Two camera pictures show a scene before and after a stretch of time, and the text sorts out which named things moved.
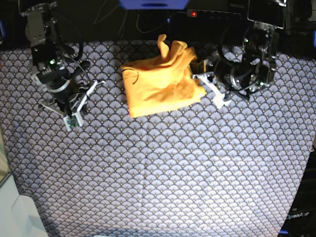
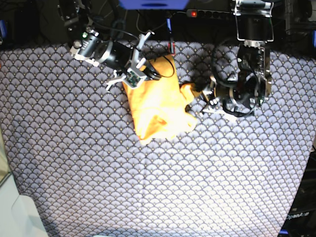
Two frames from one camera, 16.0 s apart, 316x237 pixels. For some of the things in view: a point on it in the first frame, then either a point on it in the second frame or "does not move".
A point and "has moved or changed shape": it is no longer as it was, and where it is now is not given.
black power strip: x=206 y=14 does not move
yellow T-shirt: x=163 y=81 has moved or changed shape
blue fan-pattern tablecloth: x=203 y=171 does not move
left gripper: x=62 y=86 to x=115 y=53
